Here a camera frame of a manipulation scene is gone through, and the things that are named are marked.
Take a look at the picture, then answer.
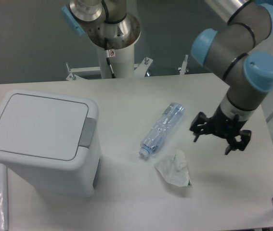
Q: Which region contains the black cable on pedestal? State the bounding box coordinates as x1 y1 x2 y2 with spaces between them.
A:
104 38 117 79

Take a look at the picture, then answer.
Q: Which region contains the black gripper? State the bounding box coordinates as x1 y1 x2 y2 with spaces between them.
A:
190 106 251 155

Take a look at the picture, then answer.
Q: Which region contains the crushed clear plastic bottle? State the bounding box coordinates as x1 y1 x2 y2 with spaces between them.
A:
139 103 184 159

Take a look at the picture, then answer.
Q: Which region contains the white pedestal base frame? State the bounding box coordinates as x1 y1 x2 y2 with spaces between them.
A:
65 54 189 80

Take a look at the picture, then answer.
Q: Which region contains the crumpled white paper wrapper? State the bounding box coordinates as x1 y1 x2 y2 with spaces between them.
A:
155 149 191 187

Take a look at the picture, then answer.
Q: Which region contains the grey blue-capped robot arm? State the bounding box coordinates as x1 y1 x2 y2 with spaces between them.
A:
62 0 273 153

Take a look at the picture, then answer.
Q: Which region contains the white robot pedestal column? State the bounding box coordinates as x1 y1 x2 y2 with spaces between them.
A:
96 45 134 79

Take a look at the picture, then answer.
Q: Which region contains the white push-lid trash can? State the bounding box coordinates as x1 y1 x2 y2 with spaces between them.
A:
0 89 101 197

